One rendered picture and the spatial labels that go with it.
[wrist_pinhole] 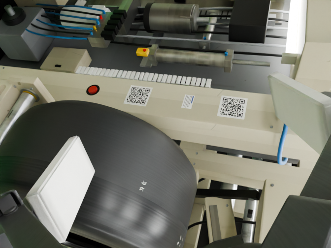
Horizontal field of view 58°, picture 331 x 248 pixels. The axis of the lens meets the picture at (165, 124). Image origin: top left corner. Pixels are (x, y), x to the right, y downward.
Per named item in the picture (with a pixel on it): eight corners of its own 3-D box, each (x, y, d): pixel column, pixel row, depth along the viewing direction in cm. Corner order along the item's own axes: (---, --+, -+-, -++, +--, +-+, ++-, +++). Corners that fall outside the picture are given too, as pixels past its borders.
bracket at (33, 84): (11, 73, 91) (38, 76, 88) (67, 139, 124) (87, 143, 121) (5, 81, 89) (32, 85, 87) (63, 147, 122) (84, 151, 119)
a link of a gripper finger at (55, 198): (66, 242, 14) (51, 246, 15) (95, 171, 21) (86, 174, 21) (38, 192, 13) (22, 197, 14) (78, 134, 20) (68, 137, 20)
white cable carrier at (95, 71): (79, 65, 107) (211, 78, 93) (84, 75, 111) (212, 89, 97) (73, 75, 105) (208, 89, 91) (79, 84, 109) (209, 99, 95)
